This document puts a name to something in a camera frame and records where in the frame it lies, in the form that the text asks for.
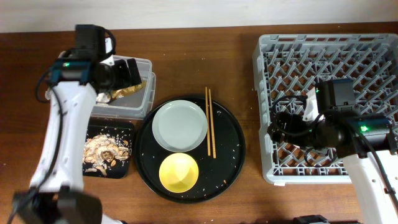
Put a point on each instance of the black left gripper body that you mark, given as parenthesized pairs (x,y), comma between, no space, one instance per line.
(119,76)

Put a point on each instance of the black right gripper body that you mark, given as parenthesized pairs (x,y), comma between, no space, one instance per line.
(314,137)

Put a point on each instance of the gold snack wrapper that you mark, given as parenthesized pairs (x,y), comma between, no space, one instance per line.
(113,95)

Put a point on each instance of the yellow bowl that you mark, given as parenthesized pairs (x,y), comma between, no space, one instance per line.
(178,172)

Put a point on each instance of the white tissue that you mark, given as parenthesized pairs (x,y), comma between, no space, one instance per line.
(103,98)

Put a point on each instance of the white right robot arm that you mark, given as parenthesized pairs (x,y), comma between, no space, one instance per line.
(365,143)

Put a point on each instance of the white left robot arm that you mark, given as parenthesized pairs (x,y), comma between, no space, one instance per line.
(55,194)

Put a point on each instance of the grey dishwasher rack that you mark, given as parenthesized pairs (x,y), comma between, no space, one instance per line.
(286,66)

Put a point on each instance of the clear plastic bin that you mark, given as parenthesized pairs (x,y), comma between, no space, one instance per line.
(140,99)

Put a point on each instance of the black rectangular tray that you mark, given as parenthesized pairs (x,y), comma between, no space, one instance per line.
(124,129)

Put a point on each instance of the grey round plate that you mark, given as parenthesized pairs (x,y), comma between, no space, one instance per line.
(179,126)

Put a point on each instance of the leftover rice and food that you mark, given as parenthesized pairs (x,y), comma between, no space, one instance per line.
(104,155)

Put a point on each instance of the right wooden chopstick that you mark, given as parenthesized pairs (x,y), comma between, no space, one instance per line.
(212,124)

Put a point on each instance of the wooden chopstick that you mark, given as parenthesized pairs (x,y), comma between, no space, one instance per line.
(207,121)
(212,124)

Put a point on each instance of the left wooden chopstick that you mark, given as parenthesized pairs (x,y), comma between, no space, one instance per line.
(207,121)

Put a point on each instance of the round black tray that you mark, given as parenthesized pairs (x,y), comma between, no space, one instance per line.
(215,174)

